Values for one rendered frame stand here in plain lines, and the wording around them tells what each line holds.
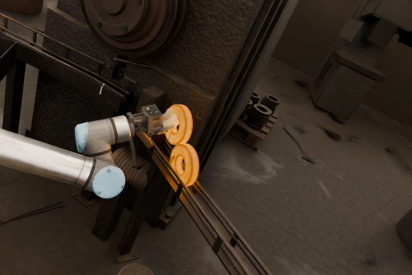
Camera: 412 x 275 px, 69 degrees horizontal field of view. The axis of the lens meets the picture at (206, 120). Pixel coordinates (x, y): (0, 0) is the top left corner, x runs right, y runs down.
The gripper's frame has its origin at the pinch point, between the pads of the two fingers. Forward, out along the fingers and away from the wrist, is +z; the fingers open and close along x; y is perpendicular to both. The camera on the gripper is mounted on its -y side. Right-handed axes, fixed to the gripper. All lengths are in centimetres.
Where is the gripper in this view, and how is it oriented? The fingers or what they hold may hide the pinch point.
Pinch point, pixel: (179, 120)
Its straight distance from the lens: 114.9
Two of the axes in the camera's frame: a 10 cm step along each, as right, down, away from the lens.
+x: -4.9, -5.9, 6.5
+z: 8.6, -2.0, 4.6
